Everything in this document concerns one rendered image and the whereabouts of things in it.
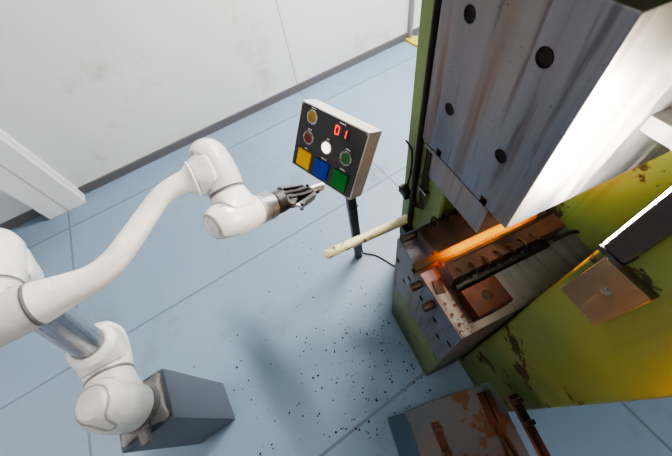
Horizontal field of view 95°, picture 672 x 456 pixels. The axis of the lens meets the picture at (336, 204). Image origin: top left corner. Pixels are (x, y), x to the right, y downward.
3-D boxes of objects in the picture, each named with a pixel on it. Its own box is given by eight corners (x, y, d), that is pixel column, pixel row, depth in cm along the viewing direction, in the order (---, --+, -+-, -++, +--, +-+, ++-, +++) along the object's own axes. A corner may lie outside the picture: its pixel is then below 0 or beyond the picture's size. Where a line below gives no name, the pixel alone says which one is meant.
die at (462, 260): (449, 287, 100) (454, 278, 93) (416, 239, 112) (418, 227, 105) (555, 236, 106) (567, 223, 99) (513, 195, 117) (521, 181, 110)
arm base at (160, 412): (125, 461, 110) (114, 462, 106) (116, 399, 122) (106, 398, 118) (174, 427, 114) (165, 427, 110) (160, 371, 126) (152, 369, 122)
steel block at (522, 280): (439, 363, 127) (461, 339, 91) (393, 283, 149) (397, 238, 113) (550, 304, 135) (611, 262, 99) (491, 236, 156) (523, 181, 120)
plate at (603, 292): (594, 326, 65) (651, 301, 51) (560, 289, 70) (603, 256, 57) (602, 322, 65) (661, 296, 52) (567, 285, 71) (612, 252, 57)
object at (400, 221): (328, 261, 146) (326, 257, 142) (324, 252, 149) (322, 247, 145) (409, 225, 152) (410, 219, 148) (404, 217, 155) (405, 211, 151)
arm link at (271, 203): (265, 229, 92) (280, 223, 96) (268, 204, 87) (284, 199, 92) (246, 214, 96) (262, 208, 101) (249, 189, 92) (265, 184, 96)
